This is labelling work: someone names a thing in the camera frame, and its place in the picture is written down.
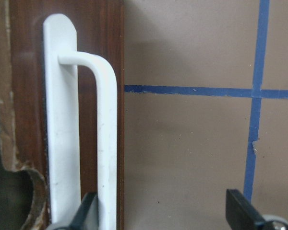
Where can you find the wooden drawer with white handle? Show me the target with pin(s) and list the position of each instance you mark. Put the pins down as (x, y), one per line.
(61, 112)

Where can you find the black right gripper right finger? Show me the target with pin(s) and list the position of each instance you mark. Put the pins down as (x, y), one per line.
(241, 215)

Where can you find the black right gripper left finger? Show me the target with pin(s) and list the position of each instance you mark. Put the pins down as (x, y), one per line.
(86, 217)

